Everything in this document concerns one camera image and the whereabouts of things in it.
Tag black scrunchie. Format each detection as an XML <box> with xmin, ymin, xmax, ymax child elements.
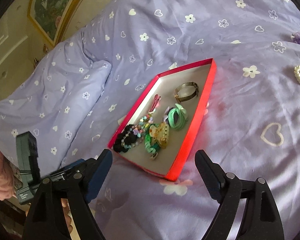
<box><xmin>113</xmin><ymin>125</ymin><xmax>139</xmax><ymax>153</ymax></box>

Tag colourful bead bracelet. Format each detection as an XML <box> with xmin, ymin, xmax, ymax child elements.
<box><xmin>131</xmin><ymin>114</ymin><xmax>156</xmax><ymax>138</ymax></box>

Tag purple bow hair tie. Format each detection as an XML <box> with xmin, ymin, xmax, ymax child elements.
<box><xmin>161</xmin><ymin>106</ymin><xmax>171</xmax><ymax>124</ymax></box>

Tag pink hair clip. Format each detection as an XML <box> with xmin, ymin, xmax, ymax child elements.
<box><xmin>148</xmin><ymin>94</ymin><xmax>161</xmax><ymax>114</ymax></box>

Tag left hand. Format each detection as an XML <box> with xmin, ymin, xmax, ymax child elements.
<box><xmin>61</xmin><ymin>198</ymin><xmax>73</xmax><ymax>233</ymax></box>

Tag red shallow cardboard box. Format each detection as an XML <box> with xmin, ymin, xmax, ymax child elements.
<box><xmin>108</xmin><ymin>59</ymin><xmax>217</xmax><ymax>181</ymax></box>

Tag yellow claw hair clip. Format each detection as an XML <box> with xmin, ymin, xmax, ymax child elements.
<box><xmin>149</xmin><ymin>122</ymin><xmax>170</xmax><ymax>149</ymax></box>

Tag purple flowered bed quilt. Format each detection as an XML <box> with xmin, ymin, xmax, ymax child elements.
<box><xmin>0</xmin><ymin>0</ymin><xmax>300</xmax><ymax>239</ymax></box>

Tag framed landscape painting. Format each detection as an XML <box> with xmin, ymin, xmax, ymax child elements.
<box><xmin>28</xmin><ymin>0</ymin><xmax>82</xmax><ymax>47</ymax></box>

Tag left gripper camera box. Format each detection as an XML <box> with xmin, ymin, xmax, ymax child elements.
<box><xmin>16</xmin><ymin>132</ymin><xmax>41</xmax><ymax>205</ymax></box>

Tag crystal bead bracelet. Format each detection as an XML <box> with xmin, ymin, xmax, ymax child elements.
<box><xmin>121</xmin><ymin>128</ymin><xmax>147</xmax><ymax>151</ymax></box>

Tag mint green hair tie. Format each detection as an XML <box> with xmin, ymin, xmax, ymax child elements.
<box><xmin>167</xmin><ymin>103</ymin><xmax>189</xmax><ymax>131</ymax></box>

